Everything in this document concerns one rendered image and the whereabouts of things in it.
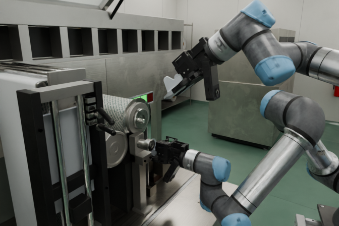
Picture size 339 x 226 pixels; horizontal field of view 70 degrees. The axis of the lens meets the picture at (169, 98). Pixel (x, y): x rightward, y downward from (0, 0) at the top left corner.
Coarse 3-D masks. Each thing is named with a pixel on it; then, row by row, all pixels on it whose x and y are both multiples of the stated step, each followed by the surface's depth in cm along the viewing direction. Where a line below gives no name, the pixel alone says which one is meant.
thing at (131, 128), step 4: (136, 104) 86; (140, 104) 87; (144, 104) 89; (132, 108) 84; (136, 108) 86; (144, 108) 90; (128, 112) 84; (132, 112) 84; (148, 112) 92; (128, 116) 83; (132, 116) 84; (148, 116) 92; (128, 120) 83; (148, 120) 93; (128, 124) 84; (132, 124) 85; (128, 128) 85; (132, 128) 85; (144, 128) 91; (132, 132) 86
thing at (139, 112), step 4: (140, 108) 87; (136, 112) 85; (140, 112) 86; (144, 112) 88; (136, 116) 85; (140, 116) 87; (144, 116) 89; (132, 120) 85; (136, 120) 85; (136, 124) 85; (140, 124) 87; (144, 124) 89; (136, 128) 87; (140, 128) 88
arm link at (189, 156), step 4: (188, 152) 85; (192, 152) 84; (196, 152) 84; (184, 156) 84; (188, 156) 84; (192, 156) 83; (184, 160) 84; (188, 160) 83; (192, 160) 82; (184, 164) 84; (188, 164) 82; (192, 164) 82; (188, 168) 84; (192, 168) 83
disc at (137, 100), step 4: (132, 100) 85; (136, 100) 87; (140, 100) 89; (144, 100) 91; (128, 104) 84; (132, 104) 85; (128, 108) 84; (148, 108) 93; (124, 112) 83; (124, 116) 82; (124, 120) 83; (124, 124) 83; (124, 128) 83; (128, 132) 85
